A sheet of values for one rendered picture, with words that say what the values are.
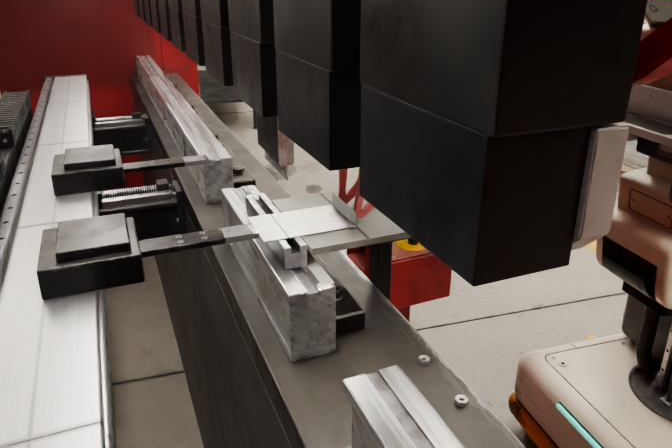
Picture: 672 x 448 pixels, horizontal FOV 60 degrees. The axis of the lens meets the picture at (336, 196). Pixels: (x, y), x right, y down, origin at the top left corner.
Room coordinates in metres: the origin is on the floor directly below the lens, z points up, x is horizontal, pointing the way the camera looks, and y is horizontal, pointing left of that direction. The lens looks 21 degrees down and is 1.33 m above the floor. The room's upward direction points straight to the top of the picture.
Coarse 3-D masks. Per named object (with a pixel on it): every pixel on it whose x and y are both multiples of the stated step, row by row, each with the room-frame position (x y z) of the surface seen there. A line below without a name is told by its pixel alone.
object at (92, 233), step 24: (120, 216) 0.68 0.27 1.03; (48, 240) 0.64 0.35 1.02; (72, 240) 0.61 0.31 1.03; (96, 240) 0.61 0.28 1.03; (120, 240) 0.61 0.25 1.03; (144, 240) 0.67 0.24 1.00; (168, 240) 0.67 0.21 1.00; (192, 240) 0.67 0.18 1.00; (216, 240) 0.67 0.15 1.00; (240, 240) 0.69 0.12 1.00; (48, 264) 0.57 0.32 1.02; (72, 264) 0.57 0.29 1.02; (96, 264) 0.58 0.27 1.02; (120, 264) 0.59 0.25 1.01; (48, 288) 0.56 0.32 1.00; (72, 288) 0.57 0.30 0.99; (96, 288) 0.58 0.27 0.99
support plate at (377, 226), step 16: (336, 192) 0.86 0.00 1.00; (288, 208) 0.79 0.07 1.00; (304, 208) 0.79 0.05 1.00; (352, 208) 0.79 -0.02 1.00; (368, 224) 0.73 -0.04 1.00; (384, 224) 0.73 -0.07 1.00; (304, 240) 0.68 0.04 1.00; (320, 240) 0.68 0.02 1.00; (336, 240) 0.68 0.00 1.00; (352, 240) 0.68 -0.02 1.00; (368, 240) 0.69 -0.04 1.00; (384, 240) 0.70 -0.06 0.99
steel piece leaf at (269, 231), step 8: (256, 216) 0.76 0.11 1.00; (264, 216) 0.76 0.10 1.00; (256, 224) 0.73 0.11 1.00; (264, 224) 0.73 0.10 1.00; (272, 224) 0.73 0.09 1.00; (264, 232) 0.70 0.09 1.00; (272, 232) 0.70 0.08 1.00; (280, 232) 0.70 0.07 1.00; (264, 240) 0.68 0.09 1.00; (272, 240) 0.68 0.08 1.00
